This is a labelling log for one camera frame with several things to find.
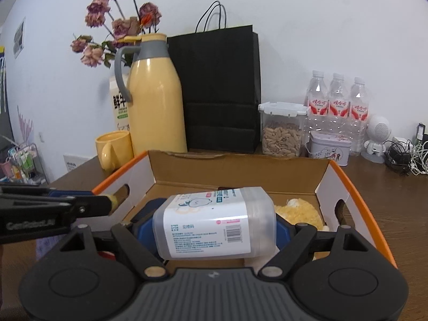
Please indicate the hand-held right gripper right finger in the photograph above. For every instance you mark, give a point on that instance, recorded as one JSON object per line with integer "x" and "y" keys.
{"x": 284, "y": 230}

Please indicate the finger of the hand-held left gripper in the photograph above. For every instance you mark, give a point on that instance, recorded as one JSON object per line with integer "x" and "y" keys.
{"x": 93, "y": 205}
{"x": 70, "y": 193}

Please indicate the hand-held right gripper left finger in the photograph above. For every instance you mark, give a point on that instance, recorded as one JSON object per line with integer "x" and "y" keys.
{"x": 142, "y": 227}

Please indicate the small yellow object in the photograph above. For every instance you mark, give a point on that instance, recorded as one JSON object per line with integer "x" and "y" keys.
{"x": 114, "y": 201}

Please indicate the purple cloth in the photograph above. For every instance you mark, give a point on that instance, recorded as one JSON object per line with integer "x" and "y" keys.
{"x": 46, "y": 247}

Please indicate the clear plastic jar white label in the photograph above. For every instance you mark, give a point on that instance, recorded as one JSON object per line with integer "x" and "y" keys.
{"x": 207, "y": 220}

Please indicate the red cardboard box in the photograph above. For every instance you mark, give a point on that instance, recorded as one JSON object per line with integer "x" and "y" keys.
{"x": 234, "y": 170}

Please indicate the yellow fluffy cloth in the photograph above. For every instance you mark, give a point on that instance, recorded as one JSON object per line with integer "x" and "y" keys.
{"x": 301, "y": 214}

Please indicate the yellow mug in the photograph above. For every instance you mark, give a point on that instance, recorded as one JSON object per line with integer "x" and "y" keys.
{"x": 115, "y": 150}

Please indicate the grey tin box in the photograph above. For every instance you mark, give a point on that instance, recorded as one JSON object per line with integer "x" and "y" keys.
{"x": 329, "y": 150}

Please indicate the clear container of seeds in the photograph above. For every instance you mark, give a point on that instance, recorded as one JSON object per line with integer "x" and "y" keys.
{"x": 281, "y": 137}

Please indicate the white milk carton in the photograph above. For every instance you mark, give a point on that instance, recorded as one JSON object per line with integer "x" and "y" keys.
{"x": 120, "y": 107}

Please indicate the dark grey board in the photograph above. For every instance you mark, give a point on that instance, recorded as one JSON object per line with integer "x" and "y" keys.
{"x": 5, "y": 107}

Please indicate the yellow thermos jug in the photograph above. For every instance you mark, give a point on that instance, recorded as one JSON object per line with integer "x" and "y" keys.
{"x": 157, "y": 107}

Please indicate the white robot-shaped speaker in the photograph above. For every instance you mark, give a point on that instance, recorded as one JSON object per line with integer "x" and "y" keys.
{"x": 378, "y": 130}

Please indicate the black paper bag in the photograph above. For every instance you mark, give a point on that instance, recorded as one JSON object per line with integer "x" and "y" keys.
{"x": 217, "y": 83}

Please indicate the dried pink flower bouquet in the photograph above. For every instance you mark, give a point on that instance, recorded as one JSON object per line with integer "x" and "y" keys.
{"x": 125, "y": 26}

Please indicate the white wall socket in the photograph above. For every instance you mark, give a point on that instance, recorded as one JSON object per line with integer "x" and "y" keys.
{"x": 72, "y": 164}

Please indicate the purple wall decal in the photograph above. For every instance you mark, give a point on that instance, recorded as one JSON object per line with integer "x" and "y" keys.
{"x": 26, "y": 125}

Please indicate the wall poster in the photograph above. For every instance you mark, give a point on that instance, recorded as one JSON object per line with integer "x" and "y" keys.
{"x": 19, "y": 38}

